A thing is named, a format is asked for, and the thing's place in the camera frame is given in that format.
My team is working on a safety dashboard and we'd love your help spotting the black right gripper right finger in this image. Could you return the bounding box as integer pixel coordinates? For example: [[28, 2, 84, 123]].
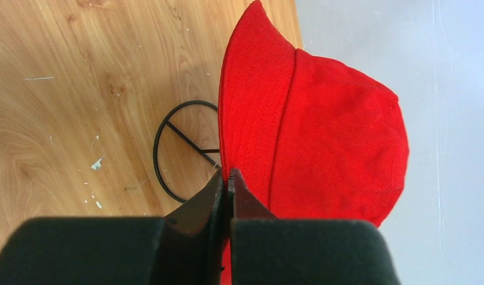
[[228, 169, 400, 284]]

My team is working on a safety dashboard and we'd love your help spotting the red bucket hat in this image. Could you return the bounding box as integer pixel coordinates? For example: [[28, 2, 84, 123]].
[[218, 0, 410, 285]]

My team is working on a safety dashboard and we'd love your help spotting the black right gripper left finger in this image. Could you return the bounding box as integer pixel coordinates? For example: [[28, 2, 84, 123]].
[[0, 172, 224, 284]]

